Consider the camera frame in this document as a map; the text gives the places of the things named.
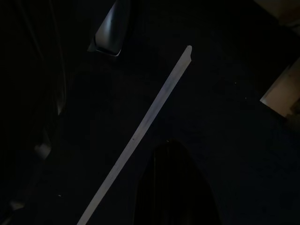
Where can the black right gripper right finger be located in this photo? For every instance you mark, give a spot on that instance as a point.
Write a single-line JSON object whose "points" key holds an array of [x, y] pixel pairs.
{"points": [[192, 199]]}

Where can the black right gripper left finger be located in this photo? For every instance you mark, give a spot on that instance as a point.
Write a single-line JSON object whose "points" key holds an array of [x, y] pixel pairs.
{"points": [[159, 192]]}

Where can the white floor trim strip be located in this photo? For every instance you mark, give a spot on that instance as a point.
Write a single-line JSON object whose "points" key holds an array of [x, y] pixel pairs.
{"points": [[150, 112]]}

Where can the silver robot right leg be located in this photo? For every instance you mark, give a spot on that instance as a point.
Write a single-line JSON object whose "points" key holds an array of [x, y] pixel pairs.
{"points": [[110, 30]]}

